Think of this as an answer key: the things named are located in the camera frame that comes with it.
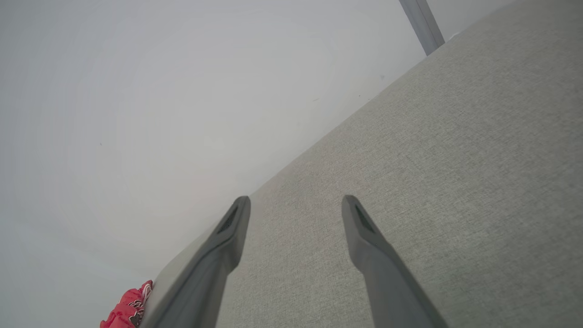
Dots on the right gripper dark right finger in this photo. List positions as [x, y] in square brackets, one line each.
[387, 287]

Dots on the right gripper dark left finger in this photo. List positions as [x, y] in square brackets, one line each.
[205, 282]

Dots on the red and white garment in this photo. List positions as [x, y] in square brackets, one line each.
[125, 310]

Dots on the grey vertical post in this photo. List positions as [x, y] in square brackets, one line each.
[423, 25]

